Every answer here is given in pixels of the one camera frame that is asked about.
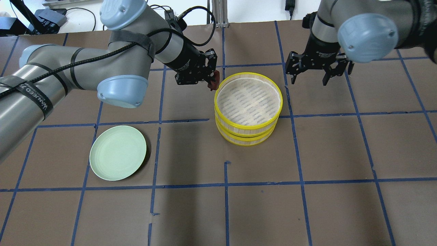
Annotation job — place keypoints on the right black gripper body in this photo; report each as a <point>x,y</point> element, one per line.
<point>320,50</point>

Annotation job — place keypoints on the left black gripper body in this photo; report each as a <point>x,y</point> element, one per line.
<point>186,58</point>

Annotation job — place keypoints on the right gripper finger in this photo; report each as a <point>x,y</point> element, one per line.
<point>330,73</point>
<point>294,72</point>

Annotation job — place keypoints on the dark red bun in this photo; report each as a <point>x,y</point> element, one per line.
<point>214,81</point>

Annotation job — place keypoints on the yellow steamer layer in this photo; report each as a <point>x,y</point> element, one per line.
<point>241,139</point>
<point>248,103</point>

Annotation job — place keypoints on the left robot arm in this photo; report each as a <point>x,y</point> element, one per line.
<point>119,74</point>

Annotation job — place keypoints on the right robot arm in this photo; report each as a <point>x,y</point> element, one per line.
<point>345,32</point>

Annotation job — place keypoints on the black power adapter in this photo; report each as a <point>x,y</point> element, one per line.
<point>290,5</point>

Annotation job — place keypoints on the light green plate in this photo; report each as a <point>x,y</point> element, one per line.
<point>118,153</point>

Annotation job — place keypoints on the aluminium frame post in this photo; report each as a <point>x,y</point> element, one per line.
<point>220,11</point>

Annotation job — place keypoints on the black camera stand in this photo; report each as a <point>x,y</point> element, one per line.
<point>43,21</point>

